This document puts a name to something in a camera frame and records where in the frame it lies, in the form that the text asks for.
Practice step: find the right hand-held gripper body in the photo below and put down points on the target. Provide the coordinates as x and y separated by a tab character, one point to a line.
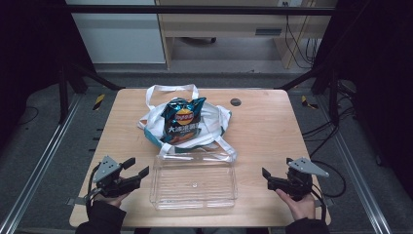
297	182

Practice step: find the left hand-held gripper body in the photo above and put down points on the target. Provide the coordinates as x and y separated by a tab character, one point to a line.
108	182

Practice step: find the clear plastic tray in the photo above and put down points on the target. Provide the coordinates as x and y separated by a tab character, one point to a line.
194	183

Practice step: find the dark blue chip bag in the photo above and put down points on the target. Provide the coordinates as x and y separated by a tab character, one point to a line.
182	122

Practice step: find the white tote bag teal trim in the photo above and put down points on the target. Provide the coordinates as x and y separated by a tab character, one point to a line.
214	120

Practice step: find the person's left hand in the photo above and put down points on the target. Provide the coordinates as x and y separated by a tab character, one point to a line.
112	199

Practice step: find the person's right hand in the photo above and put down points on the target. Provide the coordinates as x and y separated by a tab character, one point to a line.
300	204

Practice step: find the yellow black tape strip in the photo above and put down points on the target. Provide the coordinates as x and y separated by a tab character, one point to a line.
99	101
307	102

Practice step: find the black metal stand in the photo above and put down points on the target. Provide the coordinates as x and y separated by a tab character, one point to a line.
65	87
332	91

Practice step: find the dark curtain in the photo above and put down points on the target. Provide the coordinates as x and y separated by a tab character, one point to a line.
29	48
376	81

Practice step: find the white cabinet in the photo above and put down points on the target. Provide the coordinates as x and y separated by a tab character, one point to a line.
120	35

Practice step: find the light wooden desk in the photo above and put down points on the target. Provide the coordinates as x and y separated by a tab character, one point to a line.
227	22

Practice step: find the aluminium floor rail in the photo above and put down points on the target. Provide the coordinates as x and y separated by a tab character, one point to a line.
360	182
39	165

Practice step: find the black horizontal frame bar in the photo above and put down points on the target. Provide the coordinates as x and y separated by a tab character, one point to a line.
195	9

